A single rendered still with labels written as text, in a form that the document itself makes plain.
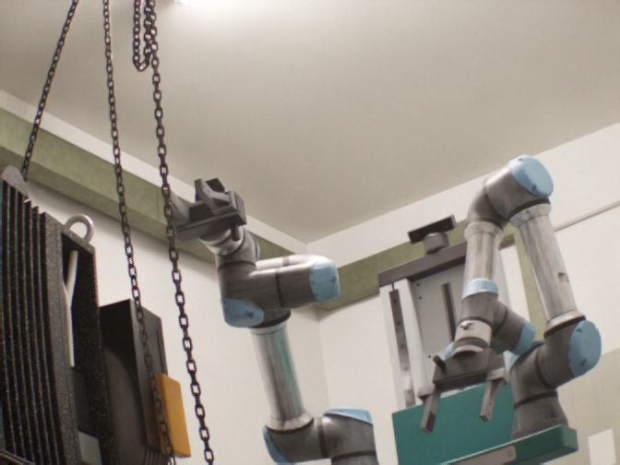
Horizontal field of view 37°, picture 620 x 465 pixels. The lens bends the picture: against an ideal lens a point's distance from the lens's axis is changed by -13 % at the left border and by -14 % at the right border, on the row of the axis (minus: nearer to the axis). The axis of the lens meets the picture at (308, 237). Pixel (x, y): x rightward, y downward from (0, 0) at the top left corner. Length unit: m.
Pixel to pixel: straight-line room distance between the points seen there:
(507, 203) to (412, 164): 2.37
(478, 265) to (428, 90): 1.90
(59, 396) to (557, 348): 1.11
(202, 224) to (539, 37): 2.31
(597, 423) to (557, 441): 1.92
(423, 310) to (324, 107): 1.59
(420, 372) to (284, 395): 0.38
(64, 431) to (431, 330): 1.27
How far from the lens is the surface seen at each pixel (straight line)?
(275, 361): 2.38
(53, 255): 1.83
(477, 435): 2.46
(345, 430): 2.47
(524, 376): 2.29
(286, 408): 2.44
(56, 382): 1.72
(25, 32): 3.45
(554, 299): 2.24
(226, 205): 1.81
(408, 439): 2.54
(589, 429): 4.13
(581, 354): 2.19
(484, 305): 2.03
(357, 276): 4.93
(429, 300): 2.69
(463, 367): 1.96
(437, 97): 4.16
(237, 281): 1.93
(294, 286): 1.92
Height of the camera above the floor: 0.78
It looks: 24 degrees up
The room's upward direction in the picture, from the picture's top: 8 degrees counter-clockwise
